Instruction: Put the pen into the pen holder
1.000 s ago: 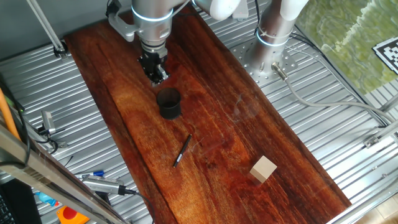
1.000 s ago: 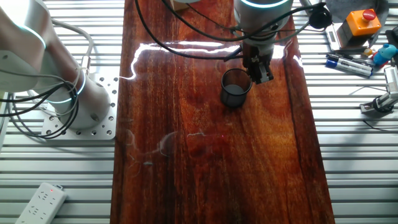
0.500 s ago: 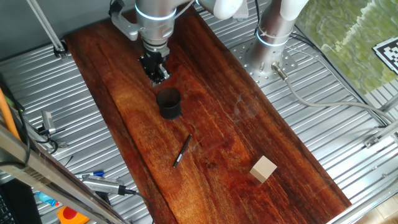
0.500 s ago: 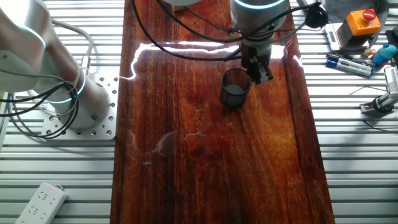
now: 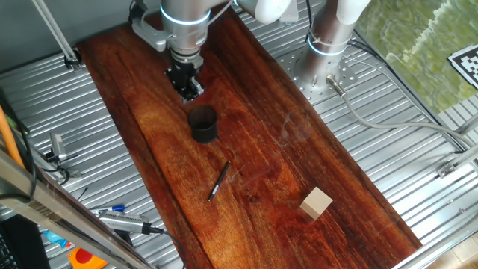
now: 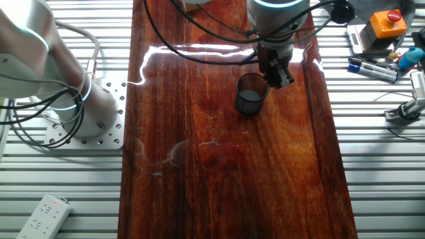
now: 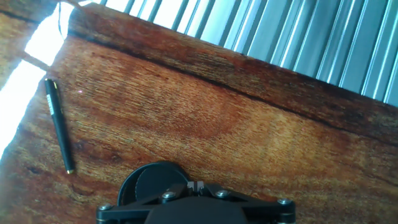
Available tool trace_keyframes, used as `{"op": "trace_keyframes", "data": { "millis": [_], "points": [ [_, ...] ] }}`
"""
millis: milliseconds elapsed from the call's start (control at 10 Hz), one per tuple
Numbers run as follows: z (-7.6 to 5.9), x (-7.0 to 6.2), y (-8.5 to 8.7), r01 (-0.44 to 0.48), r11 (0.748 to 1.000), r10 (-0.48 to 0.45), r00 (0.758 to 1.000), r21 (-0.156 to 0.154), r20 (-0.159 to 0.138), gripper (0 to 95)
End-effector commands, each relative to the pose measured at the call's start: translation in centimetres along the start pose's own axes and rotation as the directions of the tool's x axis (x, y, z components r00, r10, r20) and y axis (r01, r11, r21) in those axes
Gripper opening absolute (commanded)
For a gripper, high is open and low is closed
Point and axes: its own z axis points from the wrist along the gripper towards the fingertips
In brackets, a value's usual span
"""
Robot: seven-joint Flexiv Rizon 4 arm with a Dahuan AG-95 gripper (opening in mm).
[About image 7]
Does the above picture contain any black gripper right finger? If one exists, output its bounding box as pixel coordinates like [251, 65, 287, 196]
[196, 180, 296, 224]

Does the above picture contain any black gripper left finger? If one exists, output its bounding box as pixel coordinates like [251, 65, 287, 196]
[95, 180, 197, 224]

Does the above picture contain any black pen with gold tip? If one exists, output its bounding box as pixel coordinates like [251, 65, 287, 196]
[44, 78, 75, 175]

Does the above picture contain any black mesh pen holder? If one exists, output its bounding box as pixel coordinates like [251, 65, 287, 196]
[117, 161, 191, 207]

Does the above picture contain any wood grain board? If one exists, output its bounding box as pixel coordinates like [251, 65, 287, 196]
[0, 0, 398, 224]

